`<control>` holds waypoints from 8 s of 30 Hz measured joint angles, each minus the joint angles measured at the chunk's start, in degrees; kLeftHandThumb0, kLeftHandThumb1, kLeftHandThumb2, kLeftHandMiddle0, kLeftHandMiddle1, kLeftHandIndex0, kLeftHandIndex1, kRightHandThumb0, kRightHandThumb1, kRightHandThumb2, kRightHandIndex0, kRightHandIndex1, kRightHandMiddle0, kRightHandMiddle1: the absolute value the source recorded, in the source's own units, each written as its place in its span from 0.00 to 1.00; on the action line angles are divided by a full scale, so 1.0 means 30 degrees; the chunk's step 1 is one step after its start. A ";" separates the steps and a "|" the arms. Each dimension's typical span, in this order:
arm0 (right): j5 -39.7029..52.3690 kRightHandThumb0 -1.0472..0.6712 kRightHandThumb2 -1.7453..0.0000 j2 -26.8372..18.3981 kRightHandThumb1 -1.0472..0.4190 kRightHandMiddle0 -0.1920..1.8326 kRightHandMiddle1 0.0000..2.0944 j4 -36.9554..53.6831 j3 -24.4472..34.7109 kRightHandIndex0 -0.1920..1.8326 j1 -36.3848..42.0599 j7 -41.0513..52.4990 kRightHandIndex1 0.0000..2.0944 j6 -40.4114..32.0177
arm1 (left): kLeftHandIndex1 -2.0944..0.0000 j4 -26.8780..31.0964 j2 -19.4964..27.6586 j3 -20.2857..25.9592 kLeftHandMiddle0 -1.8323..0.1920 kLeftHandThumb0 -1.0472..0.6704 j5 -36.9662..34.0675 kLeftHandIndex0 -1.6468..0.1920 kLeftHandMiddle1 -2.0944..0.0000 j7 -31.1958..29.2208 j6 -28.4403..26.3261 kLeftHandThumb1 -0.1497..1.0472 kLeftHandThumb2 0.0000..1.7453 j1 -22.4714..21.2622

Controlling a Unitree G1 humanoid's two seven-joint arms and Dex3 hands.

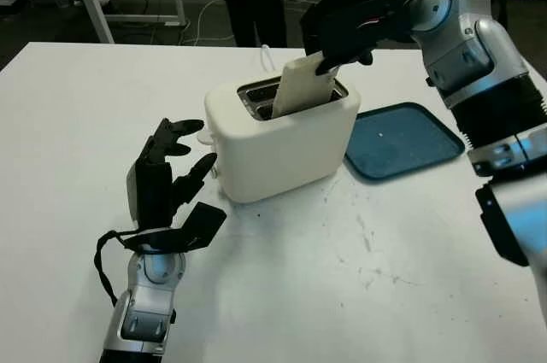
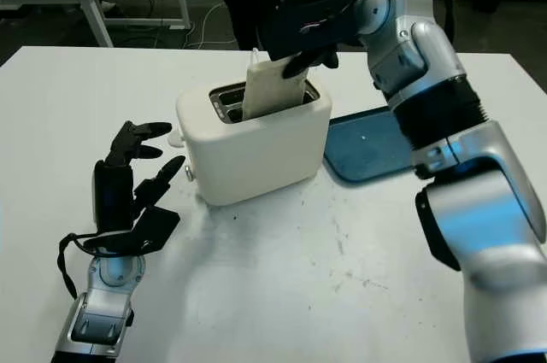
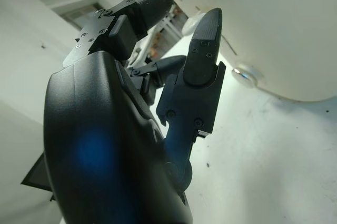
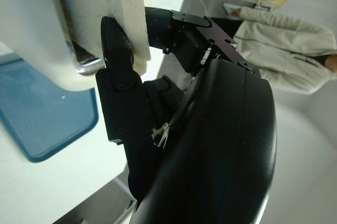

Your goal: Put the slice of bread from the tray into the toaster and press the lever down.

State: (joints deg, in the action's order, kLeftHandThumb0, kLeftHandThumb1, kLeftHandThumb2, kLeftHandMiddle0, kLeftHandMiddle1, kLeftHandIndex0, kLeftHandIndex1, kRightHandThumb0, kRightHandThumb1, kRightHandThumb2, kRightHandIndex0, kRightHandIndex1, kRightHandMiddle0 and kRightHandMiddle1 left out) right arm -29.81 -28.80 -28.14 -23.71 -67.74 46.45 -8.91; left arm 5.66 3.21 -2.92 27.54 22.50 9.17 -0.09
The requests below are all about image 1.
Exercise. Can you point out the blue plastic tray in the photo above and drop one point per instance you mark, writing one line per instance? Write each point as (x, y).
(406, 145)

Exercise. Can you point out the white two-slot toaster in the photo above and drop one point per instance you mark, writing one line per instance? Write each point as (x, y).
(286, 158)

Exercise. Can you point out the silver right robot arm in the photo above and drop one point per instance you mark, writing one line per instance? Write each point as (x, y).
(483, 81)

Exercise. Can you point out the white bread slice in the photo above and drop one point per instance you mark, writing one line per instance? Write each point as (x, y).
(303, 89)

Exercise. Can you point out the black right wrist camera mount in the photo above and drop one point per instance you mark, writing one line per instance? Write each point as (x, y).
(376, 15)

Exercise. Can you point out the person in white jacket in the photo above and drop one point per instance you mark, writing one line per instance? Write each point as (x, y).
(256, 0)

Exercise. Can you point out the white toaster lever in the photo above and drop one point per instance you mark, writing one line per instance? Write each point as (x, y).
(204, 137)

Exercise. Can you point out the chrome toaster dial knob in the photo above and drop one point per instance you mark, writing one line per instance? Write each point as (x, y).
(215, 174)

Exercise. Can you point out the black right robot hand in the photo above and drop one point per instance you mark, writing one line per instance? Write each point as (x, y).
(314, 25)

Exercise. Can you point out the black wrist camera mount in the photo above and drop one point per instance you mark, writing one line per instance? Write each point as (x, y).
(201, 230)
(376, 15)

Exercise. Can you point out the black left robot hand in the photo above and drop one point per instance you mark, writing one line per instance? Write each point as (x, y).
(149, 192)

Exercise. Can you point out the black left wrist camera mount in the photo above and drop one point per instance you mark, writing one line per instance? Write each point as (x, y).
(201, 230)

